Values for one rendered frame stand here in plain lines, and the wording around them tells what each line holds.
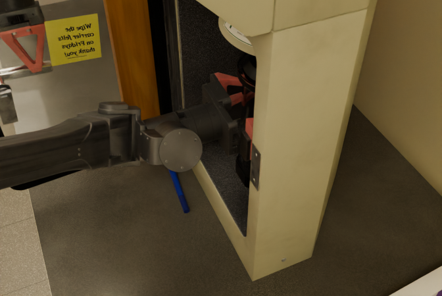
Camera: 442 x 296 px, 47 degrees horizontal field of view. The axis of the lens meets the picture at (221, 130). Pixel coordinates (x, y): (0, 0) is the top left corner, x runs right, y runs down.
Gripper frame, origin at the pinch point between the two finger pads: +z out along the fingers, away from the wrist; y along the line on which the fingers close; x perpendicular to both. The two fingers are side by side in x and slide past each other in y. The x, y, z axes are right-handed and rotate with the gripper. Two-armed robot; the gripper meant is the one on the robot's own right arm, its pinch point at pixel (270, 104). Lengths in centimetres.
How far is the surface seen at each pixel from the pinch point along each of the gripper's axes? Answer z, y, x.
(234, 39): -7.5, -2.8, -15.3
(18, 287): -61, 64, 116
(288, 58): -6.9, -14.8, -20.2
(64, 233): -35.0, 6.7, 23.0
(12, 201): -58, 105, 116
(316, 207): 1.0, -14.4, 8.9
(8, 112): -37.1, 13.1, -0.6
